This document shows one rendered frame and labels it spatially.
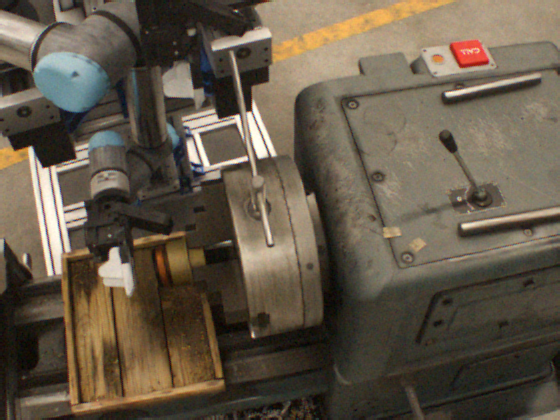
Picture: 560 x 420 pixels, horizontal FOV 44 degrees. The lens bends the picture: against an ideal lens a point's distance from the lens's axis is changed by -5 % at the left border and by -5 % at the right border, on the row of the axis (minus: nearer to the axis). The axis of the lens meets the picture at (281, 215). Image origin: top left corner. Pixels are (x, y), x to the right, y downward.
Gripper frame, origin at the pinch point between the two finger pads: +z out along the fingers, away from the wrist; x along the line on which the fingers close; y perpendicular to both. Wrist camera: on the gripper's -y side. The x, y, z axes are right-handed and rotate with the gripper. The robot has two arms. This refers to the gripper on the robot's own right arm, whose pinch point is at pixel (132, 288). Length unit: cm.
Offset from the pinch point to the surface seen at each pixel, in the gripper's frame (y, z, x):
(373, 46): -101, -156, -108
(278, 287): -24.7, 9.8, 9.2
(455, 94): -62, -15, 20
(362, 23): -101, -171, -108
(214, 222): -16.6, -6.1, 7.0
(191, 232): -12.4, -5.4, 6.2
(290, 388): -26.2, 12.1, -34.6
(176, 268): -8.6, -0.5, 3.5
